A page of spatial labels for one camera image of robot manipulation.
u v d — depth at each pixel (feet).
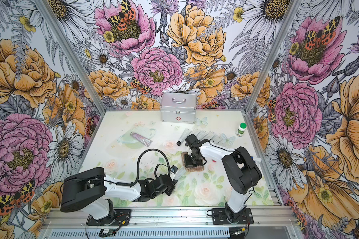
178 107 3.63
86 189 1.60
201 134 3.51
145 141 3.35
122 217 2.41
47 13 2.39
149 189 2.15
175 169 2.49
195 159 2.57
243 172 1.56
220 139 3.45
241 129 3.29
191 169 2.88
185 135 3.46
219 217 2.41
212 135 3.46
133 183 1.92
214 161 3.01
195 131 3.57
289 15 2.44
